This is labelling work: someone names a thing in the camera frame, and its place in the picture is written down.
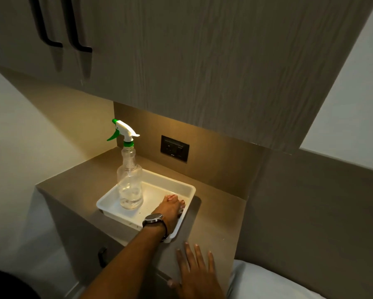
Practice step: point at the person's right hand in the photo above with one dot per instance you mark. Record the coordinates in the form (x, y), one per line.
(199, 280)

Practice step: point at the person's left hand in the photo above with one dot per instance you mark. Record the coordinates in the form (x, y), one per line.
(167, 212)

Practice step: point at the person's right middle finger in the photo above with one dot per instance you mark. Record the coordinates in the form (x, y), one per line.
(189, 256)

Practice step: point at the person's right thumb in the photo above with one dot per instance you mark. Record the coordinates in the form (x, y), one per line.
(174, 283)

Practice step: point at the person's left fingers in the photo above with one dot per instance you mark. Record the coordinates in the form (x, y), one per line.
(174, 200)

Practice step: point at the person's right little finger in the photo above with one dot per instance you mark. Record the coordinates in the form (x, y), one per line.
(211, 263)

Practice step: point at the person's left forearm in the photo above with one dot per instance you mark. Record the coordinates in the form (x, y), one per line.
(127, 264)

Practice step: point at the white plastic tray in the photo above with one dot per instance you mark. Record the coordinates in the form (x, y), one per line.
(155, 189)

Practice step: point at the black wristwatch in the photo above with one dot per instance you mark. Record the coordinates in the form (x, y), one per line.
(153, 219)

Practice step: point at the clear spray bottle green trigger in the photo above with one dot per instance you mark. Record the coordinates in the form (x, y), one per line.
(130, 180)

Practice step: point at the white bed sheet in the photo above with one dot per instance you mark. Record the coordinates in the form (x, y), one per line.
(267, 283)

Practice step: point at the brown bedside cabinet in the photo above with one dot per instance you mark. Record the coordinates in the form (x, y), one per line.
(74, 233)

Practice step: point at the brown headboard panel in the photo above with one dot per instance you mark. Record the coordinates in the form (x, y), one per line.
(314, 221)

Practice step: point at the wood grain overhead cabinet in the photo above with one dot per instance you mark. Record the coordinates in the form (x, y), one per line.
(186, 59)

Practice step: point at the black wall outlet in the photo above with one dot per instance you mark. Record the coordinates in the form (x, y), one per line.
(174, 149)

